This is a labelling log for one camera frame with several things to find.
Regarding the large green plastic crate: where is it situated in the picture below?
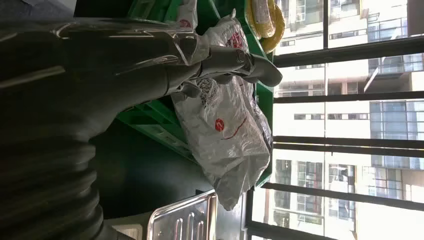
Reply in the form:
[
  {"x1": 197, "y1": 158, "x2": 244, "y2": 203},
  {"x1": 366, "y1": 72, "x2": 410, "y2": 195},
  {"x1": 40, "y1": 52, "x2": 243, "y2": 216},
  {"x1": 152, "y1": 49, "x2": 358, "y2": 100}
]
[{"x1": 115, "y1": 0, "x2": 275, "y2": 189}]

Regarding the flat grey courier bag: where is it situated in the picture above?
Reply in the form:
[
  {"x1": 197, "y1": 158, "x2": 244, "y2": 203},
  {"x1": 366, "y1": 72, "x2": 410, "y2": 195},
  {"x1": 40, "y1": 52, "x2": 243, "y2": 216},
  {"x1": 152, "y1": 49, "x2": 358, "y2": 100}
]
[{"x1": 177, "y1": 0, "x2": 199, "y2": 30}]

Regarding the large grey courier bag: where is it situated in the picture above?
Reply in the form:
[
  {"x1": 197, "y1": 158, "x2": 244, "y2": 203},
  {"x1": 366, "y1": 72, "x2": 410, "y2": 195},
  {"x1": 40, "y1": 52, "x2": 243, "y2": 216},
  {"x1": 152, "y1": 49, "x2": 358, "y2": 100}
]
[{"x1": 170, "y1": 9, "x2": 275, "y2": 212}]

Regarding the electronic scale with steel tray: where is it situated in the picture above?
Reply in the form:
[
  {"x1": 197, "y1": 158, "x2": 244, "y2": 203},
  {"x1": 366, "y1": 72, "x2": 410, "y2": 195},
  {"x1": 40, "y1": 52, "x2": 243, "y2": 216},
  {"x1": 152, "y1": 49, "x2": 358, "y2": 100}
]
[{"x1": 109, "y1": 190, "x2": 220, "y2": 240}]

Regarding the yellow wire coil with label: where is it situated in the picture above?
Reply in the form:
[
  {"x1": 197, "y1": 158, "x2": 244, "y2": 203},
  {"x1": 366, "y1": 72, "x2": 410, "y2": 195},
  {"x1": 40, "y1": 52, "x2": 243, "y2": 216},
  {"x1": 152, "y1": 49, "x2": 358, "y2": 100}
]
[{"x1": 246, "y1": 0, "x2": 278, "y2": 39}]

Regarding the black window frame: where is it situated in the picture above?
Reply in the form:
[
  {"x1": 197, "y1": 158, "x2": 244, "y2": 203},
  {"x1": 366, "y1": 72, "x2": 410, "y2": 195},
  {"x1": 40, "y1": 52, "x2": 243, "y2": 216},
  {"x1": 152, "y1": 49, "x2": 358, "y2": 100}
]
[{"x1": 244, "y1": 0, "x2": 424, "y2": 240}]

